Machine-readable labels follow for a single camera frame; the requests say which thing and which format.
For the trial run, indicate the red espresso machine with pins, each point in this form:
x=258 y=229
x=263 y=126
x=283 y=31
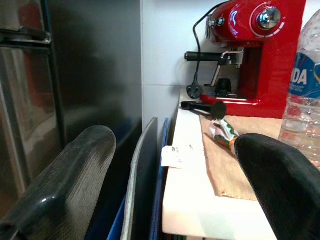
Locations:
x=275 y=62

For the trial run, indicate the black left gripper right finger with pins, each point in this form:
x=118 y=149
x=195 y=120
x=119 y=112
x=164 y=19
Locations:
x=282 y=185

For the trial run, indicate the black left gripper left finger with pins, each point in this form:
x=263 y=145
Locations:
x=62 y=180

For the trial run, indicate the brown cardboard sheet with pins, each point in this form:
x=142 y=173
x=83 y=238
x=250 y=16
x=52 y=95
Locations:
x=225 y=175

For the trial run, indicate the white paper receipt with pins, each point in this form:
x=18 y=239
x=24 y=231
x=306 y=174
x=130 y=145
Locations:
x=172 y=157

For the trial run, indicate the silver steel fridge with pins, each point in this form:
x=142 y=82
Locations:
x=87 y=62

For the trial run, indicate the clear water bottle blue cap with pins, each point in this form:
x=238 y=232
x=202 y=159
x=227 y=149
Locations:
x=300 y=112

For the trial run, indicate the blue flat board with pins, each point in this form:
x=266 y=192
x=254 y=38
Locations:
x=156 y=200
x=116 y=225

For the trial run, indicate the black coffee tamper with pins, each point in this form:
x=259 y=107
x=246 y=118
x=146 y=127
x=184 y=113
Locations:
x=218 y=110

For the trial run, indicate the colourful snack wrapper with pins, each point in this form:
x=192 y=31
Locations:
x=225 y=132

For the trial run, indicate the dark grey flat board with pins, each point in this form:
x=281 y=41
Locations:
x=143 y=162

